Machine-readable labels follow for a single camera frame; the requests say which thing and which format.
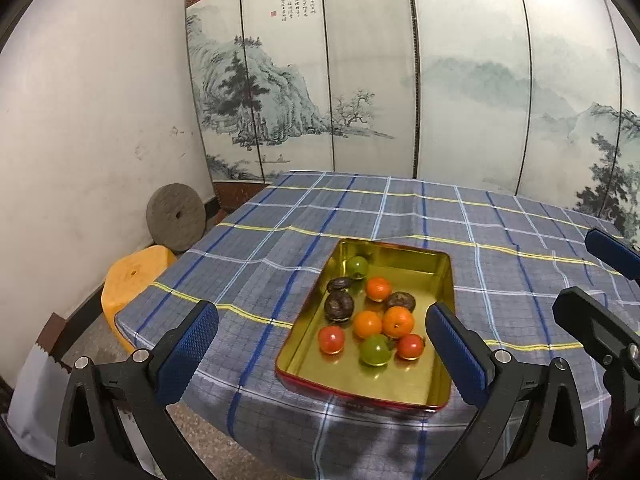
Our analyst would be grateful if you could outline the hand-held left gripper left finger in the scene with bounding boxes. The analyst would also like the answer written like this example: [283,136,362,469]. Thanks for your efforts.
[55,301,219,480]

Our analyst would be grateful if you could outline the round grey millstone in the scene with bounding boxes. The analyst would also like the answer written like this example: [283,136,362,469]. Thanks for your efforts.
[146,184,206,253]

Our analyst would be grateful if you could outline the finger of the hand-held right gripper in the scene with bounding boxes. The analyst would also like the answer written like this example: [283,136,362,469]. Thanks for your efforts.
[552,287,640,366]
[585,228,640,281]

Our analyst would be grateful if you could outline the gold tin tray red outside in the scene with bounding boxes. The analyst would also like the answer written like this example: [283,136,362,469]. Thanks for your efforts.
[275,238,456,413]

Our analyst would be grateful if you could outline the painted landscape folding screen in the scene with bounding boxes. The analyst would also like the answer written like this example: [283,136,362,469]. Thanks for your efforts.
[185,0,640,246]

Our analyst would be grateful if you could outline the orange plastic stool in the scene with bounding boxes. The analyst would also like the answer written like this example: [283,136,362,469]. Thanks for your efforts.
[101,246,178,356]

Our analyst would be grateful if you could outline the blue plaid tablecloth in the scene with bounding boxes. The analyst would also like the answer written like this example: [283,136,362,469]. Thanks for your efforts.
[114,170,640,480]

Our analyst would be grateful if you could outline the red tomato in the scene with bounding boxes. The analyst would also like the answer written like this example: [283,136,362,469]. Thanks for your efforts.
[318,325,346,355]
[397,333,425,360]

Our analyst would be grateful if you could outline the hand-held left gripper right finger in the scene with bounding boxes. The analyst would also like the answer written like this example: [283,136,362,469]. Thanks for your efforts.
[426,303,588,480]

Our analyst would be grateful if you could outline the orange mandarin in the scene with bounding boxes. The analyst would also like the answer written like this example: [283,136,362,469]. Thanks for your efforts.
[353,310,383,339]
[365,277,392,302]
[382,306,416,338]

